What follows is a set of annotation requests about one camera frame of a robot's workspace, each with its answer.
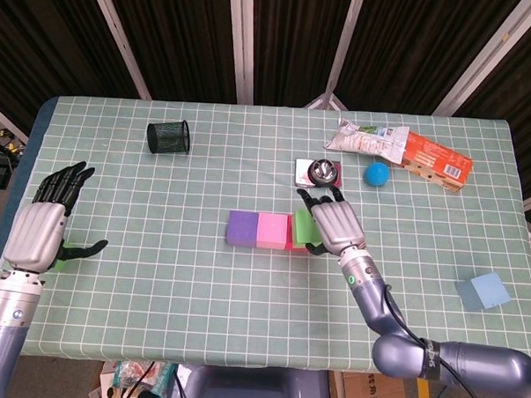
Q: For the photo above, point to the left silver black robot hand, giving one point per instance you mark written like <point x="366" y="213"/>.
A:
<point x="35" y="235"/>

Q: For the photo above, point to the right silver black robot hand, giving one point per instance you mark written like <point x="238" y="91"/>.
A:
<point x="337" y="224"/>

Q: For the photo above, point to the green foam cube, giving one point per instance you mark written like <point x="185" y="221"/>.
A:
<point x="304" y="229"/>
<point x="60" y="266"/>

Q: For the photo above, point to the magenta foam cube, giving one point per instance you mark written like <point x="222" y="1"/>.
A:
<point x="296" y="248"/>

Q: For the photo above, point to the purple foam cube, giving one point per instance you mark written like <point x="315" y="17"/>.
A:
<point x="242" y="229"/>

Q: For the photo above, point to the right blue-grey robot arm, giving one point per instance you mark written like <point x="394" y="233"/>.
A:
<point x="399" y="354"/>

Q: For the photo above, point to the blue ball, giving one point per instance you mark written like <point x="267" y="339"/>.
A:
<point x="377" y="174"/>

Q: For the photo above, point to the red flat case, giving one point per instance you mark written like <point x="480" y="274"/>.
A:
<point x="299" y="172"/>

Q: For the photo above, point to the light pink foam cube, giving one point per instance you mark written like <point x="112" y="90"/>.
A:
<point x="272" y="230"/>

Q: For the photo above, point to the white snack bag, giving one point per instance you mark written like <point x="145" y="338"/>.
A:
<point x="365" y="141"/>

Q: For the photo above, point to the orange cardboard box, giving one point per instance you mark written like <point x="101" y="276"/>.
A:
<point x="439" y="162"/>

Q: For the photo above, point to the light blue foam cube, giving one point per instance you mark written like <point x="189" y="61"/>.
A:
<point x="484" y="291"/>

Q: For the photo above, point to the black mesh pen holder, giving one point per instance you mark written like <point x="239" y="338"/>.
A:
<point x="167" y="137"/>

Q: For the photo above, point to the green checked tablecloth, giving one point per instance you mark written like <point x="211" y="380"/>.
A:
<point x="190" y="306"/>

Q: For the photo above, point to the crumpled plastic packaging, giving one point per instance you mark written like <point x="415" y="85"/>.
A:
<point x="125" y="378"/>

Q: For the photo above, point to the brown cardboard carton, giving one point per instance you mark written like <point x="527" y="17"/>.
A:
<point x="371" y="395"/>

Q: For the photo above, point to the grey robot torso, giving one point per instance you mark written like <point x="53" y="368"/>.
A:
<point x="257" y="390"/>

